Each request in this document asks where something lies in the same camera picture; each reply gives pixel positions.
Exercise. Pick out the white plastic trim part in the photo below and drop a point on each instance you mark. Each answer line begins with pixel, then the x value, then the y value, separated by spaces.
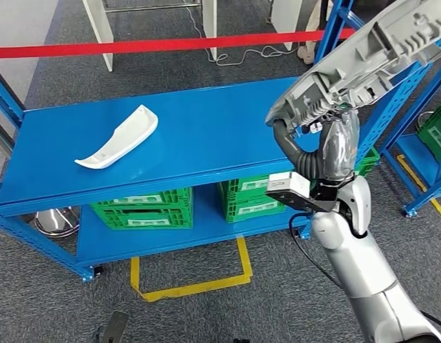
pixel 124 137

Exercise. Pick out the round stainless steel basin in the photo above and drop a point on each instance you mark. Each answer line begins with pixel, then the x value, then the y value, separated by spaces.
pixel 57 222

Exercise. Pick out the green plastic crate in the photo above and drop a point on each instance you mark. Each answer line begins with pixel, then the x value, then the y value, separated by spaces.
pixel 177 208
pixel 368 165
pixel 229 208
pixel 434 132

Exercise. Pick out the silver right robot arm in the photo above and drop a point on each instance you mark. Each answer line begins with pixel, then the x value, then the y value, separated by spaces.
pixel 367 284

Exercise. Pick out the grey plastic wheel hubcap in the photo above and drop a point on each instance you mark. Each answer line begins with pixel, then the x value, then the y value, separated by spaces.
pixel 349 71

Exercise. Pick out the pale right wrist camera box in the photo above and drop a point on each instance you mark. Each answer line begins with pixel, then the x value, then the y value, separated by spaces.
pixel 287 182

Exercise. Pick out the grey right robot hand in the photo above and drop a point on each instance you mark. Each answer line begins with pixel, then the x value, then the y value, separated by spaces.
pixel 340 151

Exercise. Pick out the dark grey robot plate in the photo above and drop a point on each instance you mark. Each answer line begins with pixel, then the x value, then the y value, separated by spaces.
pixel 115 329

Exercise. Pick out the person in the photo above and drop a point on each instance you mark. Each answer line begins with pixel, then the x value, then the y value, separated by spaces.
pixel 306 54

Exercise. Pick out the yellow floor tape line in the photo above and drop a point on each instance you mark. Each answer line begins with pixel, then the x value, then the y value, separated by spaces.
pixel 413 175

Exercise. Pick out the white board panel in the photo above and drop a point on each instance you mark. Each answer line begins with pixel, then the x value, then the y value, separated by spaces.
pixel 286 19

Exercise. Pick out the yellow floor tape rectangle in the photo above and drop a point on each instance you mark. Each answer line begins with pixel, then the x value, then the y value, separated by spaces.
pixel 191 289

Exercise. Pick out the blue metal shelf rack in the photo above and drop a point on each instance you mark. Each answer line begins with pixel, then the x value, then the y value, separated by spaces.
pixel 205 128

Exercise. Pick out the blue metal side rack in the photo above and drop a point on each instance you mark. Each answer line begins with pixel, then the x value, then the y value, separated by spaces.
pixel 411 149

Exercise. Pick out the red barrier ribbon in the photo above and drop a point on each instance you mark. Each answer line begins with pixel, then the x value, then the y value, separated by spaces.
pixel 134 46

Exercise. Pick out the white desk with metal bar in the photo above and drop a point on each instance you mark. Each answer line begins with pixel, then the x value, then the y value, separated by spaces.
pixel 98 28

